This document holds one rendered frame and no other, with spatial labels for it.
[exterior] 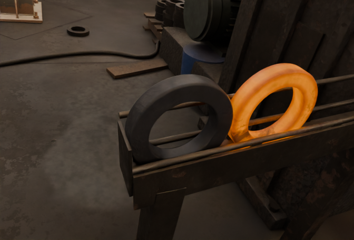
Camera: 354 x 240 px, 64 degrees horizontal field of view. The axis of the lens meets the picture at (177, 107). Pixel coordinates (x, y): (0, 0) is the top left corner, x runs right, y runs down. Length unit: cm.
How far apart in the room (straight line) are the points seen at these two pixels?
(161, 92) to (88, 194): 86
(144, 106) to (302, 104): 32
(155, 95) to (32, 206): 88
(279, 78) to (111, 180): 92
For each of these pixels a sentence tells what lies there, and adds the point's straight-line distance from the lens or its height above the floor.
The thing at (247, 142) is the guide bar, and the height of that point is 63.
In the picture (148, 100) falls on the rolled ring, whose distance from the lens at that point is 42.
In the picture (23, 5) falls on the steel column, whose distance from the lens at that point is 296.
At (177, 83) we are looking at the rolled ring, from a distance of 42.
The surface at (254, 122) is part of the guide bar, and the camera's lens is 62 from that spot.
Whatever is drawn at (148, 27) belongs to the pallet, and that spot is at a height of 2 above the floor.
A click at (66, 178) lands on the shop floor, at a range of 128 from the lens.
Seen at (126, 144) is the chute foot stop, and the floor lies 65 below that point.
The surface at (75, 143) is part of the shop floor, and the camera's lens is 143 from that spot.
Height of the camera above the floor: 94
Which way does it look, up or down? 33 degrees down
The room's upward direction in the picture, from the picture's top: 11 degrees clockwise
